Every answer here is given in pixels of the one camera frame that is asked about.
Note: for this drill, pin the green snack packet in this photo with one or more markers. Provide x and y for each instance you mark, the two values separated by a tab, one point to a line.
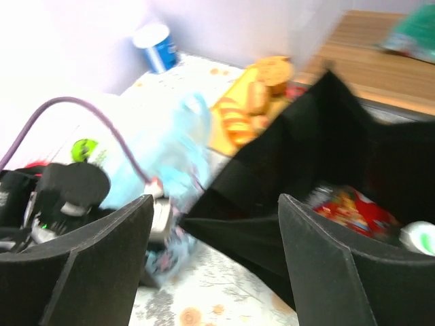
413	36

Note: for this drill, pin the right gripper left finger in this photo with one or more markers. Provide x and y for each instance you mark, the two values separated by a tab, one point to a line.
86	277

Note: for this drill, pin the red snack bag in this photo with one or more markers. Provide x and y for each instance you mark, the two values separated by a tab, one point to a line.
350	208

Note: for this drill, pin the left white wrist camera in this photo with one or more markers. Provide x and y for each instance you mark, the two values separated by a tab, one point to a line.
163	212

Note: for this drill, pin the baguette bread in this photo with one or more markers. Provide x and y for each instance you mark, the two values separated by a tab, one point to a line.
236	122

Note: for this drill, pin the orange bread tray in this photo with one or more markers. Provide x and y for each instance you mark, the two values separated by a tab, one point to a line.
238	92

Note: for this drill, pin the round brown bread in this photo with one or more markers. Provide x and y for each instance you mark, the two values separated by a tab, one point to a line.
276	72

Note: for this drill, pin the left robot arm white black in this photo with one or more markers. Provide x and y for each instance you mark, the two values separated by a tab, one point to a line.
42	202

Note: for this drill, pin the green label water bottle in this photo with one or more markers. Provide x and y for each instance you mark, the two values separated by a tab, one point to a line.
418	237

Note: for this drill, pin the black fabric grocery bag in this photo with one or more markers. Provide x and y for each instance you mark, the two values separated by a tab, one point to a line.
325	135

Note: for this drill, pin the light blue plastic bag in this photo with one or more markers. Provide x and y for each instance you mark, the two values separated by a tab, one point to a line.
172	149

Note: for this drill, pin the oval bread loaf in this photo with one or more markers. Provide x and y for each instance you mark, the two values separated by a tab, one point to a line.
258	98

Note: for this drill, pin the toilet paper roll blue pack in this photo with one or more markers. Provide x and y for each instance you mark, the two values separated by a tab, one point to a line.
155	42

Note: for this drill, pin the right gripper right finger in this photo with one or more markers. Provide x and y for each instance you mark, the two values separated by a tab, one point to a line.
340	277

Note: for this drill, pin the floral table mat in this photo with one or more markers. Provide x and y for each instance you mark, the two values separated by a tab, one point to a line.
211	289

